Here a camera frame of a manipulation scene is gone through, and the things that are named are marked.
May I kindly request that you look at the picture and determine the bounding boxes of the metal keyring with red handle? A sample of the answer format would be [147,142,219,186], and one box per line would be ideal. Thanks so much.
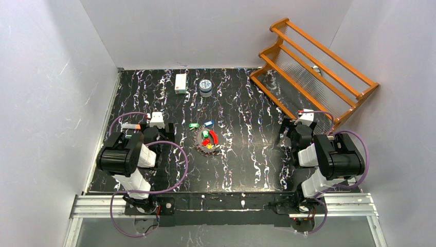
[189,120,221,156]

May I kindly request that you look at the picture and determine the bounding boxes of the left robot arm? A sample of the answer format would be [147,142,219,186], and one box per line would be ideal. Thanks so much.
[96,123,175,200]

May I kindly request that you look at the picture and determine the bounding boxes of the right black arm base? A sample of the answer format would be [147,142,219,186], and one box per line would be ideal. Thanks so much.
[267,195,319,233]

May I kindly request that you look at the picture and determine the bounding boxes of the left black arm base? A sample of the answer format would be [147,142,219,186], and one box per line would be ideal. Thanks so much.
[122,195,175,216]

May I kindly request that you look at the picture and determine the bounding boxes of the white orange marker tube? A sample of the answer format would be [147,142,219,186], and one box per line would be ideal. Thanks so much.
[121,123,141,130]

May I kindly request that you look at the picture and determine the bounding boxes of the white small box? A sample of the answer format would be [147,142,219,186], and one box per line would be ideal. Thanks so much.
[174,74,187,94]

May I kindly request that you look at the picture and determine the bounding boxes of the orange wooden shoe rack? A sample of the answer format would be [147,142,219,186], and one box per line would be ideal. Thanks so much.
[250,18,379,130]

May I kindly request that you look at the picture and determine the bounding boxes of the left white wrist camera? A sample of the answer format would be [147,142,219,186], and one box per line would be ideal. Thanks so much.
[149,112,165,129]

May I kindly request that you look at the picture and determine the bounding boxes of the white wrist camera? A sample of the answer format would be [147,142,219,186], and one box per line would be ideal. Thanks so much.
[149,112,165,129]
[295,109,314,126]

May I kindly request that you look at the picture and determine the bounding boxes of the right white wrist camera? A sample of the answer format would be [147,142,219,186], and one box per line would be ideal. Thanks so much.
[295,109,314,126]

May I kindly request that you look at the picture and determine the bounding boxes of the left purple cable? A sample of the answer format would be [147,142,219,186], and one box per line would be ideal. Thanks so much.
[108,112,189,238]

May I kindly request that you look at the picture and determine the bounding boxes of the purple cable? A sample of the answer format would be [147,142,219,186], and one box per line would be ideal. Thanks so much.
[108,112,189,238]
[294,110,371,235]

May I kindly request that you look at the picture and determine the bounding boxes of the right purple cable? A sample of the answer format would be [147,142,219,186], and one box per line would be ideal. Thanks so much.
[294,110,371,235]

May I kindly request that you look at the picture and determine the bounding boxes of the aluminium rail frame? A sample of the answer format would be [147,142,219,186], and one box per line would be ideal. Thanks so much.
[64,192,387,246]

